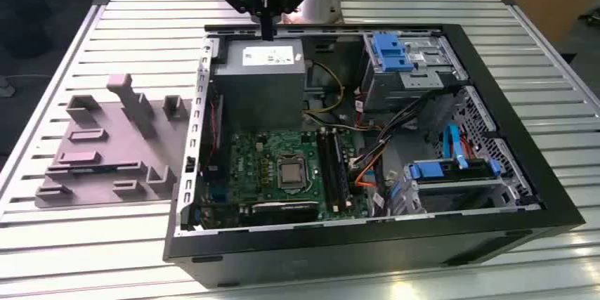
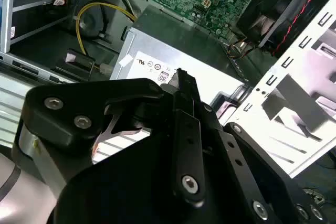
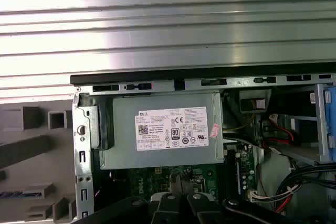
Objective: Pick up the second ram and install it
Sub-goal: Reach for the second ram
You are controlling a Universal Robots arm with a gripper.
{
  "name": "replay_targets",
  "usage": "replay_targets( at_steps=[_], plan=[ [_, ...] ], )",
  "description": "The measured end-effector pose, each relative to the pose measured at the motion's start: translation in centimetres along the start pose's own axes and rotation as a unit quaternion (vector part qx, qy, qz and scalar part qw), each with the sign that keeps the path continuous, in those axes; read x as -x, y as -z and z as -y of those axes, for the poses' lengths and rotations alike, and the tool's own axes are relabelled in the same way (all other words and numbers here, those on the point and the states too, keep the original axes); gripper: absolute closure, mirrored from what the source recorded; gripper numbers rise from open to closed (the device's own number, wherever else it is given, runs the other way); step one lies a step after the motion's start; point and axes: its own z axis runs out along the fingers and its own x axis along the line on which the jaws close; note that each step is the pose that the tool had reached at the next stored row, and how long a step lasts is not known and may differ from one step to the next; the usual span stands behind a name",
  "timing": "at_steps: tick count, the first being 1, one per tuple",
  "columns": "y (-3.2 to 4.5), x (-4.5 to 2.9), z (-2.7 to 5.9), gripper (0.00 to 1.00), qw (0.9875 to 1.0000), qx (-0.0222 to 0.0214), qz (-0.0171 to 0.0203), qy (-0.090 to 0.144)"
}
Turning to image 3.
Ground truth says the blue disk carrier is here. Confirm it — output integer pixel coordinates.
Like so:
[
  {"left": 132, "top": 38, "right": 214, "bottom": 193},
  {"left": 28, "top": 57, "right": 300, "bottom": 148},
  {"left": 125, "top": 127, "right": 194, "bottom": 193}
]
[{"left": 323, "top": 83, "right": 336, "bottom": 163}]

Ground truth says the black wire bundle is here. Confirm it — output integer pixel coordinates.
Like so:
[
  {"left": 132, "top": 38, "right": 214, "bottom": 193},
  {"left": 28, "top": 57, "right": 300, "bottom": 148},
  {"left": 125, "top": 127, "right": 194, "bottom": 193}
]
[{"left": 278, "top": 165, "right": 336, "bottom": 210}]

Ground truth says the green motherboard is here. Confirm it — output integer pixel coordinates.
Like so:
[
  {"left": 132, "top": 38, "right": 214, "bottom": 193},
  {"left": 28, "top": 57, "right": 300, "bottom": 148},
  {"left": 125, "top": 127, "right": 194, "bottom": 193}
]
[{"left": 93, "top": 142, "right": 257, "bottom": 209}]

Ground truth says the grey power supply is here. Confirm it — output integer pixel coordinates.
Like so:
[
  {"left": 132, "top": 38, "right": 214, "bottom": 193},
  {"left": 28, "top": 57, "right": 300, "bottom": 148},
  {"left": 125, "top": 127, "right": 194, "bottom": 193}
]
[{"left": 99, "top": 91, "right": 225, "bottom": 171}]

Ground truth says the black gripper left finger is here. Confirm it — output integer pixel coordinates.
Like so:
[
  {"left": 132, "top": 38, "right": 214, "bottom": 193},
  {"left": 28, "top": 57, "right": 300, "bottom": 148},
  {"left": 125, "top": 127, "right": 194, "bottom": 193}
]
[{"left": 78, "top": 191, "right": 185, "bottom": 224}]

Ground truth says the yellow wire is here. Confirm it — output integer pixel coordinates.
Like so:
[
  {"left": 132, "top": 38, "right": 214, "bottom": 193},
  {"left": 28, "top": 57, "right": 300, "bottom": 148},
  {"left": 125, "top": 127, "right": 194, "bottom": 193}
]
[{"left": 223, "top": 113, "right": 257, "bottom": 133}]

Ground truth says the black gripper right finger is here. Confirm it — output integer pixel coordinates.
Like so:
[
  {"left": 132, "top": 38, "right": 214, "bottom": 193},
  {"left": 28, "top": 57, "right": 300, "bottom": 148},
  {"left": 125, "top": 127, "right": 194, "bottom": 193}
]
[{"left": 185, "top": 193, "right": 336, "bottom": 224}]

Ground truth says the silver drive cage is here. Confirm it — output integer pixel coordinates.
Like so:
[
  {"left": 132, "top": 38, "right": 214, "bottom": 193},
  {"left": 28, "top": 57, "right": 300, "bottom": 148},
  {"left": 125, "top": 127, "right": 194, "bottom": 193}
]
[{"left": 278, "top": 83, "right": 336, "bottom": 166}]

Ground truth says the grey parts rack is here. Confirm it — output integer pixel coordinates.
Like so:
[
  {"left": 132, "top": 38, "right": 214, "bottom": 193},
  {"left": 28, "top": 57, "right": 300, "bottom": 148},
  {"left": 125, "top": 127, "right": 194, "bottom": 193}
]
[{"left": 0, "top": 105, "right": 79, "bottom": 224}]

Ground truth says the black PC case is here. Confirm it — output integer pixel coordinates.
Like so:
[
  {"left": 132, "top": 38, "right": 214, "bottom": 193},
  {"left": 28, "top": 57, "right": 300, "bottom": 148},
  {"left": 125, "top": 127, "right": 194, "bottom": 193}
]
[{"left": 69, "top": 62, "right": 336, "bottom": 224}]

